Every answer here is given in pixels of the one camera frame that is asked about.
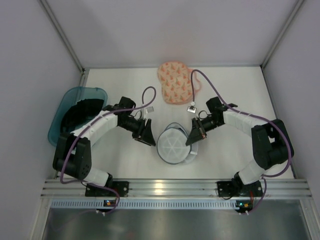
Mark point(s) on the aluminium mounting rail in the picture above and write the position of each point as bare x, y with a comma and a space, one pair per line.
277, 189

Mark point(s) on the teal plastic bin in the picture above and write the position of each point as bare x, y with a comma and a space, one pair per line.
70, 99

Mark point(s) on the white slotted cable duct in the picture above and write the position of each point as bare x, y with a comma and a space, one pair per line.
144, 204

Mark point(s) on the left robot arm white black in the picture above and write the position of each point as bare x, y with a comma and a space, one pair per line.
73, 153

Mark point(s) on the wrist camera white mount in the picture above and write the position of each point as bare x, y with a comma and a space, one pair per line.
192, 109
148, 110

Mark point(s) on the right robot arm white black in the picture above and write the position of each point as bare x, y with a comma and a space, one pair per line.
271, 144

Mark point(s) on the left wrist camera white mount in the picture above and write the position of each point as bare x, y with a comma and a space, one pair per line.
148, 110

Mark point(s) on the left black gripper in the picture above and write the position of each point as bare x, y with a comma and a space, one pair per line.
142, 130

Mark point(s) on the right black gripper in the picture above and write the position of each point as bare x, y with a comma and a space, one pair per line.
199, 127

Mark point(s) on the black bra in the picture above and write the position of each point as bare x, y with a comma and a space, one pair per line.
80, 114

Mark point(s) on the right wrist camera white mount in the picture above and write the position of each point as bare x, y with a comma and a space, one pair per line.
192, 109

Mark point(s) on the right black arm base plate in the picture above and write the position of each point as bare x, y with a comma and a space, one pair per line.
229, 189

